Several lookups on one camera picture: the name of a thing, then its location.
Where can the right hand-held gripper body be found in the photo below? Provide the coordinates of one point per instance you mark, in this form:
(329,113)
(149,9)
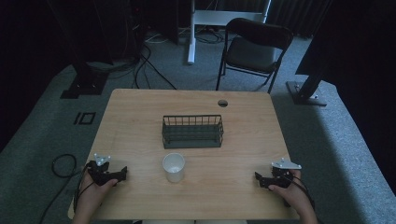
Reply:
(280,175)

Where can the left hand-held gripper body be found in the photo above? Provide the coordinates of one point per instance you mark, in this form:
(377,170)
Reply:
(101,172)

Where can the white cup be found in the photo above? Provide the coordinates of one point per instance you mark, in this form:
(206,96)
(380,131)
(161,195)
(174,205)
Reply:
(173,167)

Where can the person's left hand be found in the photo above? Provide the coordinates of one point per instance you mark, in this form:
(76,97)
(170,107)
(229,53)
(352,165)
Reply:
(97,190)

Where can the person's right hand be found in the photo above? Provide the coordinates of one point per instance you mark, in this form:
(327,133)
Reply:
(291,194)

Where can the black metal stand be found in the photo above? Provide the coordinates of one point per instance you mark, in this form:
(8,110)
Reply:
(311,84)
(85,59)

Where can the black folding chair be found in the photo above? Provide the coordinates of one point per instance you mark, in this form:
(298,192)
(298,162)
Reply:
(253,53)

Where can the white desk frame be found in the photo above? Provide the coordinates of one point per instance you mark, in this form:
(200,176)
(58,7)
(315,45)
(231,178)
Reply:
(214,25)

